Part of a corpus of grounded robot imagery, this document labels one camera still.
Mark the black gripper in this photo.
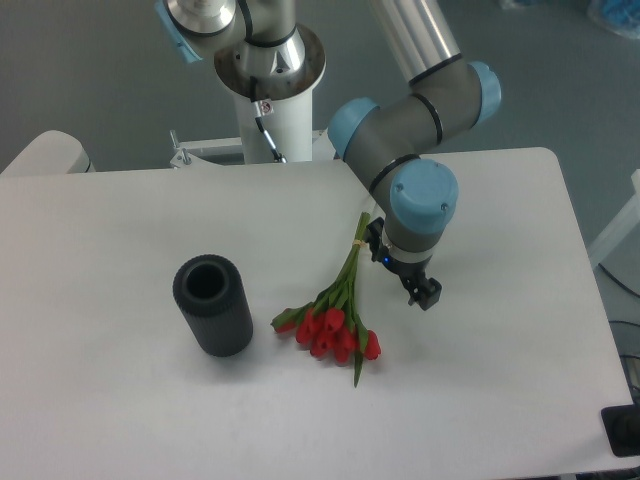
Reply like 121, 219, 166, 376
365, 217, 442, 311

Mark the red tulip bouquet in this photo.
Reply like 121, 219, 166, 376
271, 212, 381, 385

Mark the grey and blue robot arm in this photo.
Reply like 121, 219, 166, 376
155, 1, 501, 309

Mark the black ribbed cylindrical vase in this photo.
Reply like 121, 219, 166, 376
172, 254, 253, 357

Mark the white furniture at right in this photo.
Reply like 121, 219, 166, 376
587, 170, 639, 270

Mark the black device at table edge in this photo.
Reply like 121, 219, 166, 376
601, 405, 639, 458

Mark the blue item in plastic bag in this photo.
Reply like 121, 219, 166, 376
587, 0, 639, 40

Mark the white rounded side table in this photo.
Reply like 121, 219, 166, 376
1, 130, 96, 178

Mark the black cable on pedestal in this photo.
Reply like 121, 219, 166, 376
248, 74, 289, 164

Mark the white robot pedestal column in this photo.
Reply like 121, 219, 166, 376
214, 24, 326, 164

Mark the white metal base bracket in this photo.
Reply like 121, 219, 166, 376
169, 130, 338, 169

